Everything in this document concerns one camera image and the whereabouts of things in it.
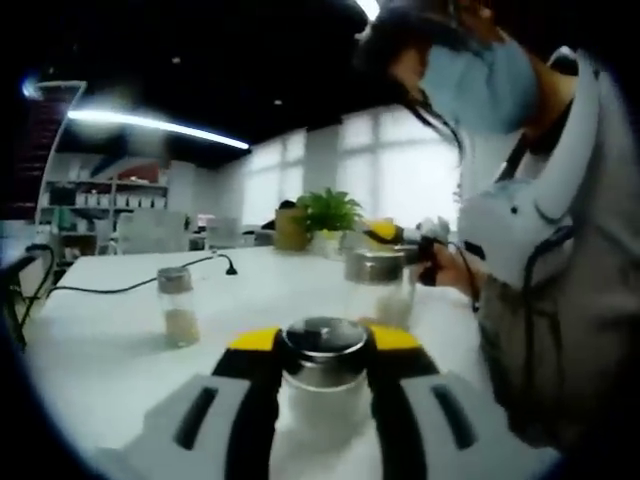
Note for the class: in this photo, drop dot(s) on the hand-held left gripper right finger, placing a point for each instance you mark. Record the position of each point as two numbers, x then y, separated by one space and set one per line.
492 445

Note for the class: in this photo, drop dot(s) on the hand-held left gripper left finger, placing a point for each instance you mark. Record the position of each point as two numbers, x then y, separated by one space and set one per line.
160 445

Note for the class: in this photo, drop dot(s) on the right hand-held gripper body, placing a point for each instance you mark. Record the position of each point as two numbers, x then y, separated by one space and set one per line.
434 230

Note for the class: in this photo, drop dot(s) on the large brown-filled seasoning bottle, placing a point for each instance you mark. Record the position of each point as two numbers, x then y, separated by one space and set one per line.
375 267

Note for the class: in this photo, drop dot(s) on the small brown-filled seasoning bottle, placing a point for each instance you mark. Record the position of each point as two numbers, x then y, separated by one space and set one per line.
180 310

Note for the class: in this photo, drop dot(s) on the small white-filled seasoning bottle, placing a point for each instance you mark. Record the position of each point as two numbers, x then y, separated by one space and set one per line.
325 370

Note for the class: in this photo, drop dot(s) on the person's right hand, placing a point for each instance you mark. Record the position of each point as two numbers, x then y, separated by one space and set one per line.
457 270

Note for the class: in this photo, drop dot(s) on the green potted plant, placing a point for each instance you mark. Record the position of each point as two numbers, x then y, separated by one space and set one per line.
327 210

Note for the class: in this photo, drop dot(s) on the window with blinds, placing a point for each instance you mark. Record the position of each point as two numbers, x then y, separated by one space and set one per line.
390 170

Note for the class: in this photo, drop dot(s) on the white chest device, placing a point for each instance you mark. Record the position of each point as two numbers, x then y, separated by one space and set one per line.
505 235

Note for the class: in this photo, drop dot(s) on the brown box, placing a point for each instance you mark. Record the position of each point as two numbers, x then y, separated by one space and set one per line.
291 230

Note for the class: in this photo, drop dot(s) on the person's patterned shirt torso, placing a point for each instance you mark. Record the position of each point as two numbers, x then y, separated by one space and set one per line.
585 350

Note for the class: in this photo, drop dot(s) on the light blue face mask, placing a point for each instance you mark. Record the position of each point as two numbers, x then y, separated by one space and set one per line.
480 90

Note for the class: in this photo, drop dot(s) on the white device neck band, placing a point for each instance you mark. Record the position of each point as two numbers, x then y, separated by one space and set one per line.
585 140

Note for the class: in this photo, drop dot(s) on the person's head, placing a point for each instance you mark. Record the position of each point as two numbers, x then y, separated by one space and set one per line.
400 30

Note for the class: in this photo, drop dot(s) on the long curved ceiling light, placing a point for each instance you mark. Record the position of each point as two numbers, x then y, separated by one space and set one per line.
369 7

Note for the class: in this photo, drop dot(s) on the straight ceiling light strip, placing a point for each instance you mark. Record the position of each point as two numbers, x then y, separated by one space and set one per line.
160 127

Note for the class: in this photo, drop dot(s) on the storage shelf with white boxes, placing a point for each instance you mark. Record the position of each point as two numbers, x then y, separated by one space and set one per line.
105 197

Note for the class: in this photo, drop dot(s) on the white laptop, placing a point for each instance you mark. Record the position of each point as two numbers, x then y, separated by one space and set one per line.
40 145

